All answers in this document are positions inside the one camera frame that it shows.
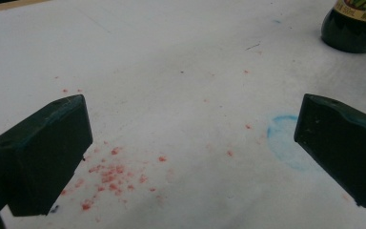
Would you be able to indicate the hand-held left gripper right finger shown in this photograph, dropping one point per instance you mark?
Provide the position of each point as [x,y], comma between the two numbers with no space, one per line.
[346,149]

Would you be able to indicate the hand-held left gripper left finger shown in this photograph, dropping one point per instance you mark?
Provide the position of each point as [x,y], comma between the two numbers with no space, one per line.
[41,152]

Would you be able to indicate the dark bottle with yellow label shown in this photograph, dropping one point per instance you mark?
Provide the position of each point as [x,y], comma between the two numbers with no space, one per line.
[352,27]

